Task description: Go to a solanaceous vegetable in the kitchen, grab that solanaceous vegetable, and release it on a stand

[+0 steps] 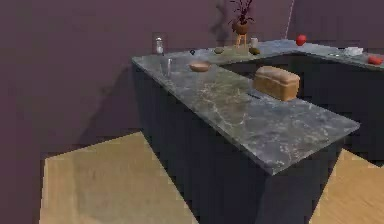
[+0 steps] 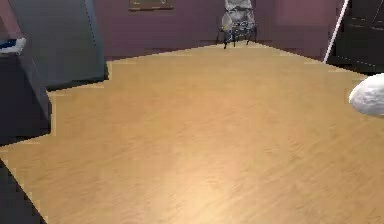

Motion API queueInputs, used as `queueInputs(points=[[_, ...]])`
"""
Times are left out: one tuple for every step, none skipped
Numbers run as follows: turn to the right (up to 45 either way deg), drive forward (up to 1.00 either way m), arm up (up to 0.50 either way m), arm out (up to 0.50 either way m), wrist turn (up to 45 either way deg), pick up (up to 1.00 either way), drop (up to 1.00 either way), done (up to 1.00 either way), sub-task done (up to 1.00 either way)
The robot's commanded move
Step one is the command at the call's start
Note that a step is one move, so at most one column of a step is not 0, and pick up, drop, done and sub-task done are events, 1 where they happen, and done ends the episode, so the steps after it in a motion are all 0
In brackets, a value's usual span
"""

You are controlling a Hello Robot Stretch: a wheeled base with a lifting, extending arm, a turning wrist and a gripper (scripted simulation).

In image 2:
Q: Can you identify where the grey chair with black legs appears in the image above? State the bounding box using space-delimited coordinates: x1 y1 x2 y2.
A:
215 0 259 50

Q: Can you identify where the grey tall cabinet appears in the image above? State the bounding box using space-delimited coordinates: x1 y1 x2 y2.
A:
8 0 110 92

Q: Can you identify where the dark grey cabinet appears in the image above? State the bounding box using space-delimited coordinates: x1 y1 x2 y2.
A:
0 15 53 147

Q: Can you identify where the dark shelf unit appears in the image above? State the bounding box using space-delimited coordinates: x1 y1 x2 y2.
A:
326 0 384 75

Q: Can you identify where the white and blue cloth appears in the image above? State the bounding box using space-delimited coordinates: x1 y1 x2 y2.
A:
0 37 27 55

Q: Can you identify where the dark furniture corner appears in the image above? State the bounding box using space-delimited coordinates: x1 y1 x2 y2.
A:
0 159 48 224

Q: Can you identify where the framed wall picture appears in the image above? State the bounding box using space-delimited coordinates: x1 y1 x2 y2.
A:
128 0 175 11

